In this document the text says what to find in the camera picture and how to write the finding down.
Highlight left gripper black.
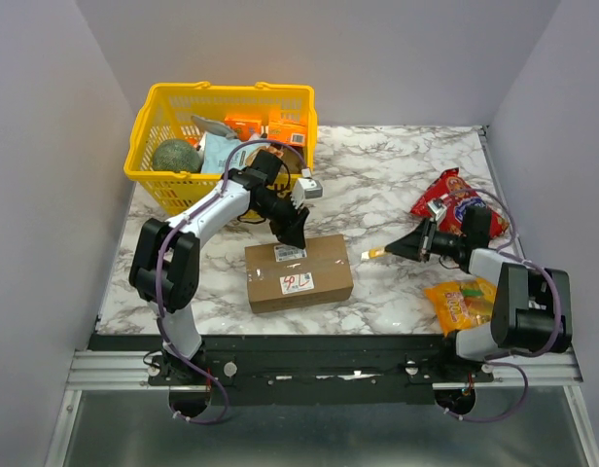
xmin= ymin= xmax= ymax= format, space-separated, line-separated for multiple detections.
xmin=252 ymin=192 xmax=309 ymax=250

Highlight yellow utility knife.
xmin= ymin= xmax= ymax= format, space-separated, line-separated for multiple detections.
xmin=361 ymin=247 xmax=388 ymax=261

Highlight brown cardboard express box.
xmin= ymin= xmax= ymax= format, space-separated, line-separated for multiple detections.
xmin=245 ymin=233 xmax=354 ymax=314

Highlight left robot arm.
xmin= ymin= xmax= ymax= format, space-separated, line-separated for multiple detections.
xmin=128 ymin=150 xmax=323 ymax=384

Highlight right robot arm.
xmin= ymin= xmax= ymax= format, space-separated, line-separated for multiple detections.
xmin=419 ymin=200 xmax=572 ymax=381

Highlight orange box right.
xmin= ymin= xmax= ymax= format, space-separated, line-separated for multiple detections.
xmin=266 ymin=109 xmax=307 ymax=147

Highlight orange box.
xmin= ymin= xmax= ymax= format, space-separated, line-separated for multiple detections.
xmin=266 ymin=109 xmax=307 ymax=147
xmin=224 ymin=113 xmax=263 ymax=141

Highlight orange box left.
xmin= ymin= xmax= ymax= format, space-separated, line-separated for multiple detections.
xmin=224 ymin=113 xmax=263 ymax=141

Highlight red candy bag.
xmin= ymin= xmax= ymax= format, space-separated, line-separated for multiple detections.
xmin=410 ymin=167 xmax=511 ymax=239

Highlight yellow orange snack bag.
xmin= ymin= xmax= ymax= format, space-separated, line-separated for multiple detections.
xmin=424 ymin=278 xmax=496 ymax=336

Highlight light blue chips bag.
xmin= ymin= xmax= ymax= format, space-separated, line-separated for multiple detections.
xmin=200 ymin=134 xmax=258 ymax=174

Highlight grey foil packet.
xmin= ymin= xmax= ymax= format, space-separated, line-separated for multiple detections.
xmin=191 ymin=115 xmax=238 ymax=140

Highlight green melon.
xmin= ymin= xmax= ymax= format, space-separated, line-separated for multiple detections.
xmin=152 ymin=138 xmax=202 ymax=173

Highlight yellow plastic shopping basket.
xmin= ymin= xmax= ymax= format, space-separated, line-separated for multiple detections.
xmin=123 ymin=82 xmax=318 ymax=215

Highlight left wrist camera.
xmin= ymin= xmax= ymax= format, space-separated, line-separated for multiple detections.
xmin=290 ymin=177 xmax=323 ymax=210

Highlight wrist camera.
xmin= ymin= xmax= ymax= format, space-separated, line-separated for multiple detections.
xmin=426 ymin=198 xmax=447 ymax=225
xmin=290 ymin=177 xmax=323 ymax=210

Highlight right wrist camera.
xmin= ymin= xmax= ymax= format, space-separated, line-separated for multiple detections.
xmin=426 ymin=198 xmax=447 ymax=225

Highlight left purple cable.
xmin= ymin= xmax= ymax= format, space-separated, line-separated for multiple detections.
xmin=153 ymin=139 xmax=313 ymax=426

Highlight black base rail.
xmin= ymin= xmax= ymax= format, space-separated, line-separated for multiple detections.
xmin=88 ymin=333 xmax=573 ymax=408

